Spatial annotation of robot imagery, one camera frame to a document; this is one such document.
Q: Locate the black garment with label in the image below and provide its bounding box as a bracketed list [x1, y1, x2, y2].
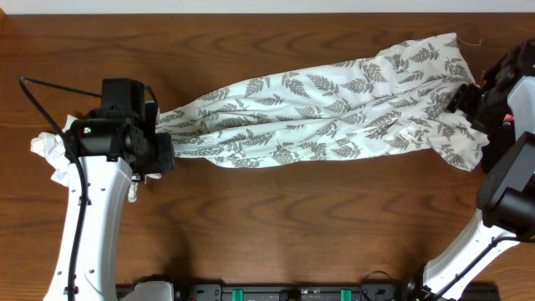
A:
[481, 121, 517, 174]

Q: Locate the white fern print dress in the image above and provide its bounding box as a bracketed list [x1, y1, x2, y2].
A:
[156, 33, 488, 171]

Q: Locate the pink cloth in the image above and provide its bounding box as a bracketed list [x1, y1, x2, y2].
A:
[503, 114, 514, 122]

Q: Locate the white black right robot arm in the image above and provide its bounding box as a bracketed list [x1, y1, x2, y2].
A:
[401, 40, 534, 300]

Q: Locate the white folded shirt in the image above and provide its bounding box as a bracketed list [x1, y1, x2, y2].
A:
[30, 132, 70, 186]

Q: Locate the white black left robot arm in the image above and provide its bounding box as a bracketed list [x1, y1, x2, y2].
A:
[45, 79, 174, 300]

